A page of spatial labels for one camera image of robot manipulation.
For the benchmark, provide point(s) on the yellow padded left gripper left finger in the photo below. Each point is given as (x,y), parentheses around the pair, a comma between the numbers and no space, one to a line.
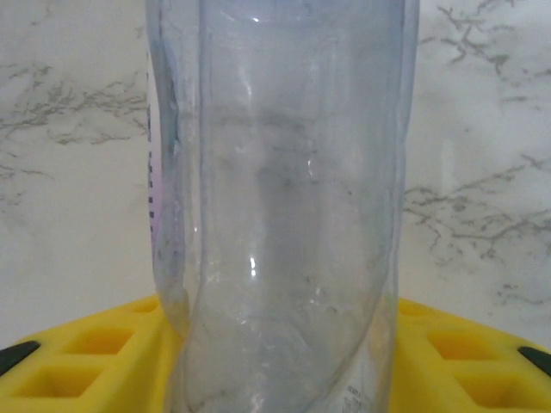
(64,374)

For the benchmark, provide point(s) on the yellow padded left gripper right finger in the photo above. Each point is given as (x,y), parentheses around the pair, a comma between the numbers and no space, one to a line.
(473,370)

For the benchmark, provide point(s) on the clear bottle white blue label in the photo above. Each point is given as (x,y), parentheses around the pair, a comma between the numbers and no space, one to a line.
(284,193)

